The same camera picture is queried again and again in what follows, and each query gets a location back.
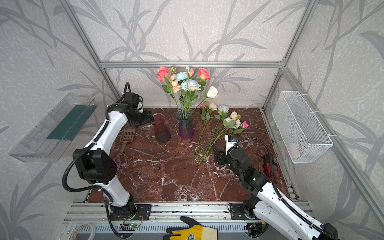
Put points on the red pink rose stem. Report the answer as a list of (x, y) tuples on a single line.
[(163, 74)]

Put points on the peach flower stem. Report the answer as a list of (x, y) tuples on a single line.
[(176, 88)]

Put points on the purple glass vase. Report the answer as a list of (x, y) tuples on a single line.
[(186, 129)]

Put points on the clear plastic wall tray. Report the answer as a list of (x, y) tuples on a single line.
[(49, 139)]

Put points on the white wire basket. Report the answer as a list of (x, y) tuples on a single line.
[(303, 135)]

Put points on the cream white rose stem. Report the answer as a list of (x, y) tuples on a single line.
[(211, 93)]

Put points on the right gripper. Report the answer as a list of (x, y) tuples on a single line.
[(220, 156)]

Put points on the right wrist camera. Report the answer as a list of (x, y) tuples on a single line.
[(231, 140)]

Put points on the red glass vase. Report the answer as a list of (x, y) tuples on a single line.
[(162, 134)]

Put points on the light blue flower stem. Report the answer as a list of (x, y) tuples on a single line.
[(182, 79)]

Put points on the white blue rose stem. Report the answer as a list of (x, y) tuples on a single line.
[(188, 96)]

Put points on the purple plastic hook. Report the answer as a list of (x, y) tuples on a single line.
[(118, 164)]

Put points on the pile of artificial flowers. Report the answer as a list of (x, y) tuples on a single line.
[(226, 123)]

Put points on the yellow black work glove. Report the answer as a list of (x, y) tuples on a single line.
[(194, 231)]

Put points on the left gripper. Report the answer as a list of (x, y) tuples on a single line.
[(145, 117)]

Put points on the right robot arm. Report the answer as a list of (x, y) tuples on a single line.
[(266, 201)]

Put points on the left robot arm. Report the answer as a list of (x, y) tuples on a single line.
[(93, 162)]

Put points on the coral pink rose stem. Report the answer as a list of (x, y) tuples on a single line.
[(203, 77)]

